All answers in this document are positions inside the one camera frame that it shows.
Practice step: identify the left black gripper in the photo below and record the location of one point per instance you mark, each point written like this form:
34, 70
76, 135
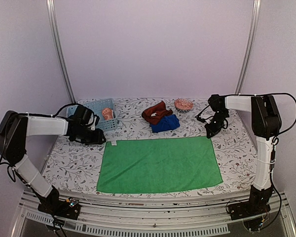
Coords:
98, 138

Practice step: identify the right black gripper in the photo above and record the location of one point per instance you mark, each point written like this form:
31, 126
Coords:
209, 128

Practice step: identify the orange bunny towel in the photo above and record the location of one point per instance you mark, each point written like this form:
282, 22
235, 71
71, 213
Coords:
107, 114

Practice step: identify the green towel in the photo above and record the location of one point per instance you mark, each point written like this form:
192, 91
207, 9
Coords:
158, 166

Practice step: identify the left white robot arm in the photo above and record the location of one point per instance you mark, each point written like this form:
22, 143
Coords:
16, 128

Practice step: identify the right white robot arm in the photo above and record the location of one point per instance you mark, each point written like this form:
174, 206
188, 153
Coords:
266, 124

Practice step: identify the white bowl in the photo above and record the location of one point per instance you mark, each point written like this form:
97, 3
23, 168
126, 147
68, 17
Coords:
230, 119

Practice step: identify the light blue plastic basket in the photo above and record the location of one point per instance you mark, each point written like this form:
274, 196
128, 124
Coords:
97, 106

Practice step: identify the red patterned bowl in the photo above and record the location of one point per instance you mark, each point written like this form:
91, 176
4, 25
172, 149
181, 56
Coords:
183, 105

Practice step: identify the blue towel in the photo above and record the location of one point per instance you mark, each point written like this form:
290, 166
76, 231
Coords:
167, 123

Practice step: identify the dark red towel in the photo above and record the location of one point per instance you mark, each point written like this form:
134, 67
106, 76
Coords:
154, 114

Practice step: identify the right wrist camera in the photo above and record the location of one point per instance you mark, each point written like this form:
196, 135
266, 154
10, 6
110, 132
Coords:
203, 120

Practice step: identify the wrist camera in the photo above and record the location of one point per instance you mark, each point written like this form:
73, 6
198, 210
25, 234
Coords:
203, 120
95, 122

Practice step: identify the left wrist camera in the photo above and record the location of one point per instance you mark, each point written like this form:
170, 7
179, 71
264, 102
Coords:
95, 122

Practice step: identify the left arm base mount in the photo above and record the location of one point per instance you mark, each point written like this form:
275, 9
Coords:
52, 205

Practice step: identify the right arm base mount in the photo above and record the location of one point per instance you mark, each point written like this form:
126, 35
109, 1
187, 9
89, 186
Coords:
258, 204

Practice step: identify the front aluminium rail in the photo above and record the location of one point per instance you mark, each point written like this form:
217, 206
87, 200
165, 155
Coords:
113, 216

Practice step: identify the right aluminium frame post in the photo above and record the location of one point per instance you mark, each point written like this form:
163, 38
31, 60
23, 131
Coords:
249, 45

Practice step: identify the aluminium frame post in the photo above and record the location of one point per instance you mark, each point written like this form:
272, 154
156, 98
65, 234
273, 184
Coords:
58, 47
249, 45

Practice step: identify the left aluminium frame post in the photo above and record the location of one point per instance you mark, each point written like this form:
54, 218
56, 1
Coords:
58, 47

